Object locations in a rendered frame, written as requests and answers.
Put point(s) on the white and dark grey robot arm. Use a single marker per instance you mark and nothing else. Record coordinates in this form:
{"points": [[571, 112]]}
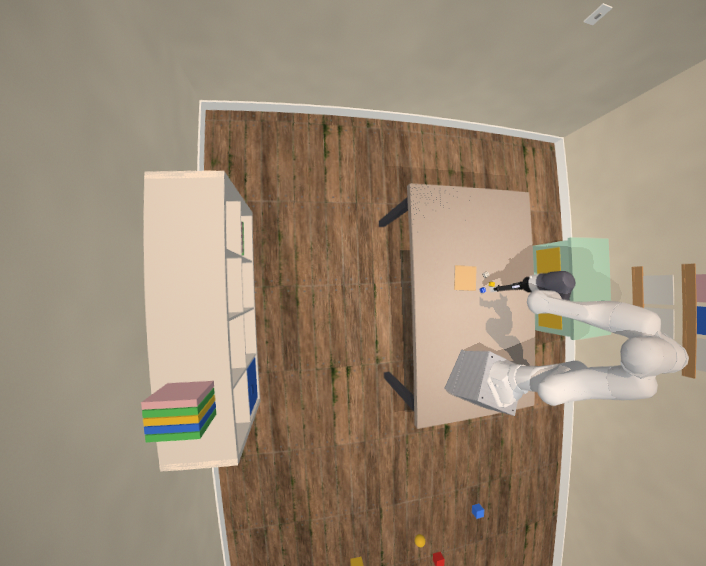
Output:
{"points": [[641, 356]]}

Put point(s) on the light orange mat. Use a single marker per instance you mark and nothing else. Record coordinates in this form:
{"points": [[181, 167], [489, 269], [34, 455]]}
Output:
{"points": [[465, 278]]}

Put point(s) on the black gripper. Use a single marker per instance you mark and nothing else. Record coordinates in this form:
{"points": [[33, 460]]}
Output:
{"points": [[522, 285]]}

